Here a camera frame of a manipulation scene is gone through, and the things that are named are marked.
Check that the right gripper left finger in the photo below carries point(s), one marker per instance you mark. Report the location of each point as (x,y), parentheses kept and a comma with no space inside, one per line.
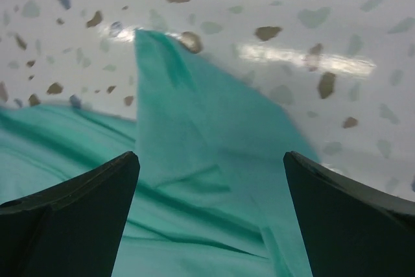
(73,228)

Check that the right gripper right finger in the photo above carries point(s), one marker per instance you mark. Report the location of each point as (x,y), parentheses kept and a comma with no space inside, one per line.
(349,229)

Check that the mint green t shirt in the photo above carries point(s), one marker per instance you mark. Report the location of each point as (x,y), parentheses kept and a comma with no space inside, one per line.
(212,197)

